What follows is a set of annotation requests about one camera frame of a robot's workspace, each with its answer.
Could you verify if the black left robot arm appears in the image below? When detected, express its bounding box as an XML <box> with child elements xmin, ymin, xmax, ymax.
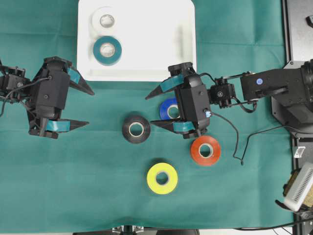
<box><xmin>0</xmin><ymin>56</ymin><xmax>94</xmax><ymax>139</ymax></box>

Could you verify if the white perforated box device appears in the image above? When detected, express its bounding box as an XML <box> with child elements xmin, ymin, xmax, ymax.
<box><xmin>284</xmin><ymin>162</ymin><xmax>313</xmax><ymax>212</ymax></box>

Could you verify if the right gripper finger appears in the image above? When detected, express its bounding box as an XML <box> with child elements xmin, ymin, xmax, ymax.
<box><xmin>151</xmin><ymin>120</ymin><xmax>193</xmax><ymax>133</ymax></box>
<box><xmin>145</xmin><ymin>74</ymin><xmax>183</xmax><ymax>100</ymax></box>

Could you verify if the yellow tape roll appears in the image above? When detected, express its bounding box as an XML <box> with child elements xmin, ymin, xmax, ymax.
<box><xmin>146</xmin><ymin>163</ymin><xmax>178</xmax><ymax>195</ymax></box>

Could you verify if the white plastic tray case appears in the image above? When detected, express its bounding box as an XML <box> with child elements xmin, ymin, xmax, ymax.
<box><xmin>77</xmin><ymin>0</ymin><xmax>196</xmax><ymax>81</ymax></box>

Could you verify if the black tape roll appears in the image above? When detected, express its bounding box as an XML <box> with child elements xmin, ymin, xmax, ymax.
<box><xmin>122</xmin><ymin>113</ymin><xmax>151</xmax><ymax>144</ymax></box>

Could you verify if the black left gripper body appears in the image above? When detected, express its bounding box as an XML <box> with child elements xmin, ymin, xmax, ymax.
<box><xmin>25</xmin><ymin>57</ymin><xmax>72</xmax><ymax>139</ymax></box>

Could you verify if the teal tape roll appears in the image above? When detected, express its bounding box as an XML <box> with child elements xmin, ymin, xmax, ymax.
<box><xmin>92</xmin><ymin>36</ymin><xmax>122</xmax><ymax>66</ymax></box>

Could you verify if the blue tape roll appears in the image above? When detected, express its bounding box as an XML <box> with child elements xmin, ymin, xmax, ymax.
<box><xmin>159</xmin><ymin>98</ymin><xmax>180</xmax><ymax>120</ymax></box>

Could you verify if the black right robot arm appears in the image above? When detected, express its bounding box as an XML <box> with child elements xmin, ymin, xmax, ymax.
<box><xmin>146</xmin><ymin>60</ymin><xmax>313</xmax><ymax>139</ymax></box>

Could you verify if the red tape roll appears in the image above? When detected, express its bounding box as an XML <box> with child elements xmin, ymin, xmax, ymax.
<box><xmin>190</xmin><ymin>136</ymin><xmax>221</xmax><ymax>166</ymax></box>

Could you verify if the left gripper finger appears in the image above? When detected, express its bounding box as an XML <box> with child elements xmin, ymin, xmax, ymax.
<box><xmin>46</xmin><ymin>119</ymin><xmax>89</xmax><ymax>133</ymax></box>
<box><xmin>67</xmin><ymin>67</ymin><xmax>95</xmax><ymax>95</ymax></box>

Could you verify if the green table cloth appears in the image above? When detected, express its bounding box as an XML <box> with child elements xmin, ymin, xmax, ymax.
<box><xmin>0</xmin><ymin>0</ymin><xmax>293</xmax><ymax>233</ymax></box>

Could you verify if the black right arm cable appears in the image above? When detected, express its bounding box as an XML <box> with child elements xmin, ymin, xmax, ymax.
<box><xmin>207</xmin><ymin>111</ymin><xmax>294</xmax><ymax>166</ymax></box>

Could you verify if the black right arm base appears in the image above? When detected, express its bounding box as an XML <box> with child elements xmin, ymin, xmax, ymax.
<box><xmin>271</xmin><ymin>97</ymin><xmax>313</xmax><ymax>138</ymax></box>

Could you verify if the white tape roll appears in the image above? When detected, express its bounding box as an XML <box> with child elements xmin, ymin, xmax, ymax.
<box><xmin>91</xmin><ymin>6</ymin><xmax>119</xmax><ymax>35</ymax></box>

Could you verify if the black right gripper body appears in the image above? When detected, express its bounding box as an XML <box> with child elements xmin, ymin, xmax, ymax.
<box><xmin>168</xmin><ymin>62</ymin><xmax>211</xmax><ymax>139</ymax></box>

